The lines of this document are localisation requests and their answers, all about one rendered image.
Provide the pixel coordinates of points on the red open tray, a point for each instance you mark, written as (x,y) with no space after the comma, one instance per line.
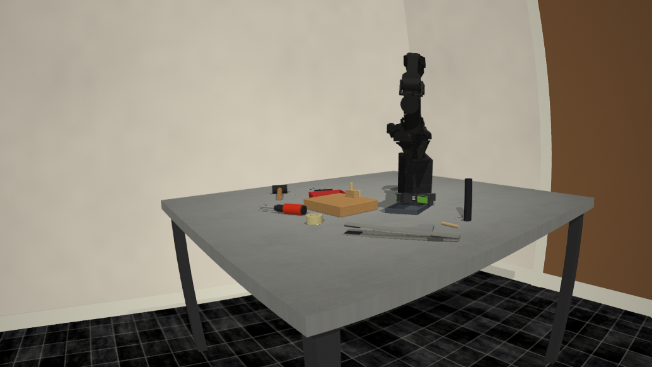
(325,192)

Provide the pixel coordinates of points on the black cylinder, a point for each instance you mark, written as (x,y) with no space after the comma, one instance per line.
(468,200)

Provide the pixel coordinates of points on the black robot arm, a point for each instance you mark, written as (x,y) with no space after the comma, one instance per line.
(411,81)

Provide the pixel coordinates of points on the light wooden board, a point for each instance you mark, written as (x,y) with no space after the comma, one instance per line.
(340,205)

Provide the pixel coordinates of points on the black mallet with wooden handle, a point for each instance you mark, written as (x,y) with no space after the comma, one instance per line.
(279,189)

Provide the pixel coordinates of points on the red screwdriver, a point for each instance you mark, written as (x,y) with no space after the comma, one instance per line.
(297,209)

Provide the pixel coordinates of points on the tan short cylinder with hole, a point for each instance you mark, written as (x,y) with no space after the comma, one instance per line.
(314,219)

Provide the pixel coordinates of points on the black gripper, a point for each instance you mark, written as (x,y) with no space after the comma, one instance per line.
(413,136)

